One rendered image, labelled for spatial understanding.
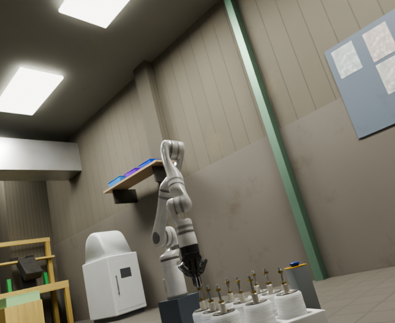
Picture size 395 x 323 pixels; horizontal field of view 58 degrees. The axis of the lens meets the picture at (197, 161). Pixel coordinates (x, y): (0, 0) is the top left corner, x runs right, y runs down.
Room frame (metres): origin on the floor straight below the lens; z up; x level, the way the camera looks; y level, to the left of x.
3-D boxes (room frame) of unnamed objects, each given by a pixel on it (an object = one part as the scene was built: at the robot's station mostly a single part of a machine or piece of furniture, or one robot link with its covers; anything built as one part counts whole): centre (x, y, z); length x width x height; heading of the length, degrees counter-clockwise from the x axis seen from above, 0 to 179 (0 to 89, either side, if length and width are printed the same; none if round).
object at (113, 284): (5.45, 1.64, 0.63); 0.71 x 0.58 x 1.26; 48
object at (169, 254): (1.75, 0.24, 0.54); 0.09 x 0.09 x 0.17; 48
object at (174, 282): (1.75, 0.24, 0.39); 0.09 x 0.09 x 0.17; 48
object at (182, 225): (1.46, 0.13, 0.62); 0.09 x 0.07 x 0.15; 85
